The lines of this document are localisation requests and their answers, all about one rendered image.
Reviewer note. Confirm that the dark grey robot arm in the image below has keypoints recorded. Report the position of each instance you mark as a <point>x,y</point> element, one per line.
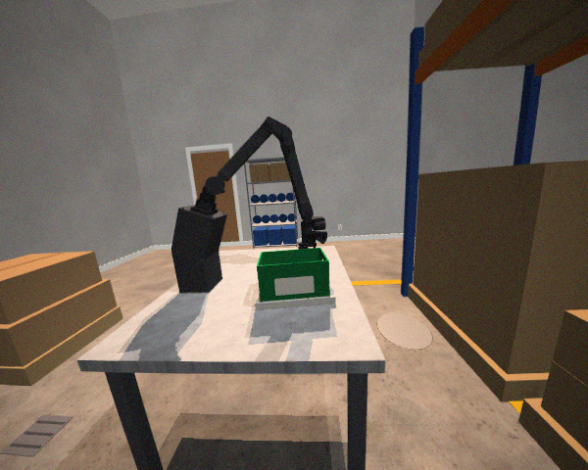
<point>215,184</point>

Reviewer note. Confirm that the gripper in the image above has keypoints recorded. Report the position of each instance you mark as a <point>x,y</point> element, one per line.
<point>302,243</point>

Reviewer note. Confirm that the green divided crate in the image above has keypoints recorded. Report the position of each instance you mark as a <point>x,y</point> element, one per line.
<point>293,274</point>

